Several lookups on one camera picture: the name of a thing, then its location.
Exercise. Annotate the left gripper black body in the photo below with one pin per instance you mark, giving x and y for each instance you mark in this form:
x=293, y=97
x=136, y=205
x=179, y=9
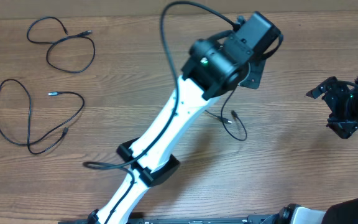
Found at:
x=254, y=76

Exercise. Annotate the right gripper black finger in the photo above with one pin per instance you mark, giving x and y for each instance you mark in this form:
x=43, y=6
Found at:
x=321, y=88
x=344, y=129

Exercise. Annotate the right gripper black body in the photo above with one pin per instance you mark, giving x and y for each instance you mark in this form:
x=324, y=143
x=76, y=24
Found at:
x=344, y=105

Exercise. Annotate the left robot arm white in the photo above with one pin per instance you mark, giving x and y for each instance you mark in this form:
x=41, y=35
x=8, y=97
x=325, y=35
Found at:
x=216, y=65

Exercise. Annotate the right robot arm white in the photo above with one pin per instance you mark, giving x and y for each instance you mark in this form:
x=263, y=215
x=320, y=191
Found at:
x=325, y=152

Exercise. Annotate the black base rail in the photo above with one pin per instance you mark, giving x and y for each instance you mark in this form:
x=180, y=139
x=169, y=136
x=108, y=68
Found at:
x=251, y=219

